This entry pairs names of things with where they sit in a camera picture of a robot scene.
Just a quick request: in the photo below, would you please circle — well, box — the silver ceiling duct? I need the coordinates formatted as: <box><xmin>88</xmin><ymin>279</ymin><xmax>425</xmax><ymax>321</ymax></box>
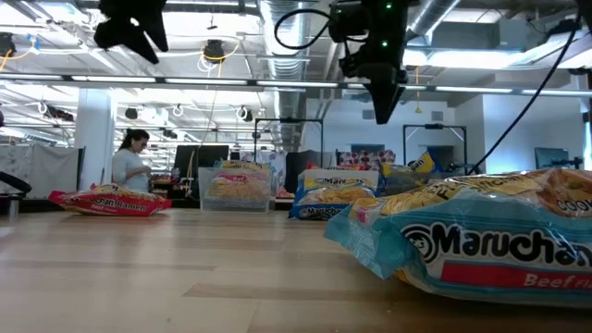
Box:
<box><xmin>406</xmin><ymin>0</ymin><xmax>463</xmax><ymax>38</ymax></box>
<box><xmin>258</xmin><ymin>0</ymin><xmax>309</xmax><ymax>154</ymax></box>

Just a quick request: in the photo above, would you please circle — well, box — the black ceiling speaker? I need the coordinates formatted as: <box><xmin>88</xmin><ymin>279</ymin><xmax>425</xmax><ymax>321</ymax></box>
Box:
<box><xmin>202</xmin><ymin>39</ymin><xmax>227</xmax><ymax>64</ymax></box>

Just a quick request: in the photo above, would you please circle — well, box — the grey partition screen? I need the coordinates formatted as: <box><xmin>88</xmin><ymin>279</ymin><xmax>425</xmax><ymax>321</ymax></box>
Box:
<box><xmin>0</xmin><ymin>143</ymin><xmax>87</xmax><ymax>195</ymax></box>

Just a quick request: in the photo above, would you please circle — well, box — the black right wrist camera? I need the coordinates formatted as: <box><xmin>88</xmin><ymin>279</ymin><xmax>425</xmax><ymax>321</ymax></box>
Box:
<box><xmin>328</xmin><ymin>2</ymin><xmax>366</xmax><ymax>43</ymax></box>

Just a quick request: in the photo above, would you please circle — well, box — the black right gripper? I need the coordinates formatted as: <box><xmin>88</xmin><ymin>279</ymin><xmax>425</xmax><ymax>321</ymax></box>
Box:
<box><xmin>340</xmin><ymin>43</ymin><xmax>410</xmax><ymax>126</ymax></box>

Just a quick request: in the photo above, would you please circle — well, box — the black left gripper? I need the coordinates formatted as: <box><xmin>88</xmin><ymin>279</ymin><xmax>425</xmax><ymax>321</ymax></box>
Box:
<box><xmin>94</xmin><ymin>0</ymin><xmax>169</xmax><ymax>65</ymax></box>

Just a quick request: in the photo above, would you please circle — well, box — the red white patterned box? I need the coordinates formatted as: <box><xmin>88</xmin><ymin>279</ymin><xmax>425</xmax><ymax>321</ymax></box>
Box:
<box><xmin>337</xmin><ymin>148</ymin><xmax>397</xmax><ymax>171</ymax></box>

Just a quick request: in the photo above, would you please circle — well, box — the black background rig frame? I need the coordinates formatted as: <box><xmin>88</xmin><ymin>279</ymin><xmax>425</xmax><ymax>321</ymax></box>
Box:
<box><xmin>253</xmin><ymin>117</ymin><xmax>325</xmax><ymax>177</ymax></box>
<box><xmin>401</xmin><ymin>123</ymin><xmax>468</xmax><ymax>173</ymax></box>

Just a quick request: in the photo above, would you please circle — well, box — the red beef ramen pack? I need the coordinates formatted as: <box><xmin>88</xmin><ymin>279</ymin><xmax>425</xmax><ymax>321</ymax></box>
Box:
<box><xmin>48</xmin><ymin>183</ymin><xmax>173</xmax><ymax>217</ymax></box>

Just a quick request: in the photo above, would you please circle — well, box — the black chair armrest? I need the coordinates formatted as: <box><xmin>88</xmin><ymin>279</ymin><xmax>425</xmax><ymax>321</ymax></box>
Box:
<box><xmin>0</xmin><ymin>170</ymin><xmax>33</xmax><ymax>216</ymax></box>

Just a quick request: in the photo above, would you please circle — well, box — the white column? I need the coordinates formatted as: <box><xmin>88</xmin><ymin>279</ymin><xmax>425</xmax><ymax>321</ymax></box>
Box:
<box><xmin>73</xmin><ymin>87</ymin><xmax>117</xmax><ymax>191</ymax></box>

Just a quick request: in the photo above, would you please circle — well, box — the black monitor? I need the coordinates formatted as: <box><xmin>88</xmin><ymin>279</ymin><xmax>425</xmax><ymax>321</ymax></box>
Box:
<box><xmin>173</xmin><ymin>144</ymin><xmax>231</xmax><ymax>179</ymax></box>
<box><xmin>534</xmin><ymin>146</ymin><xmax>571</xmax><ymax>170</ymax></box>

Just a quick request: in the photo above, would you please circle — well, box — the clear plastic bin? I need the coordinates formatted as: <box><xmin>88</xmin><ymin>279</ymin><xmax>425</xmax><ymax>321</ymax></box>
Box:
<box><xmin>197</xmin><ymin>166</ymin><xmax>274</xmax><ymax>215</ymax></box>

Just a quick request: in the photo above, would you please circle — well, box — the thin black cable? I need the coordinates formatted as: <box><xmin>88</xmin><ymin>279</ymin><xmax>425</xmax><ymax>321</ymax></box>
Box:
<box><xmin>465</xmin><ymin>13</ymin><xmax>585</xmax><ymax>177</ymax></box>

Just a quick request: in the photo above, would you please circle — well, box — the person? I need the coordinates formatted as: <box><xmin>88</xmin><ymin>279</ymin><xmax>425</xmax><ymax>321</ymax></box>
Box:
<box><xmin>110</xmin><ymin>128</ymin><xmax>154</xmax><ymax>194</ymax></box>

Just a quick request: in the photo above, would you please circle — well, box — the long ceiling light strip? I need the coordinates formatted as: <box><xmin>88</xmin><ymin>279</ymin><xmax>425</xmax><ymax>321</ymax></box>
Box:
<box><xmin>401</xmin><ymin>83</ymin><xmax>592</xmax><ymax>98</ymax></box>
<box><xmin>0</xmin><ymin>73</ymin><xmax>341</xmax><ymax>89</ymax></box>

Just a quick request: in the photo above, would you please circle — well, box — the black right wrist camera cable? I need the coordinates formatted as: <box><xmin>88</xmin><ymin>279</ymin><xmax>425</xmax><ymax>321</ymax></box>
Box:
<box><xmin>274</xmin><ymin>7</ymin><xmax>335</xmax><ymax>51</ymax></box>

